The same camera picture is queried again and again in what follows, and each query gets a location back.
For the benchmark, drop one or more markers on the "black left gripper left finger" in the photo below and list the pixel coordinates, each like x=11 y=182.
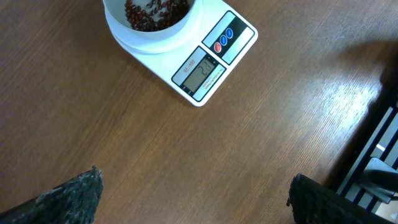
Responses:
x=74 y=201

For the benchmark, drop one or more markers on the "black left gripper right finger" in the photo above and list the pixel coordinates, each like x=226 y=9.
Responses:
x=313 y=203

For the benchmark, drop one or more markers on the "white digital kitchen scale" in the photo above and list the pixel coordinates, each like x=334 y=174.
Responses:
x=196 y=66

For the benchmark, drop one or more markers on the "white round bowl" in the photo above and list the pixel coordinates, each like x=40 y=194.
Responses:
x=117 y=21

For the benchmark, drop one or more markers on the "red beans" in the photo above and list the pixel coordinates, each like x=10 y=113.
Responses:
x=156 y=15

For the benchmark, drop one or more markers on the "grey metal table frame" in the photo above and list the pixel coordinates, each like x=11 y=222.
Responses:
x=375 y=138

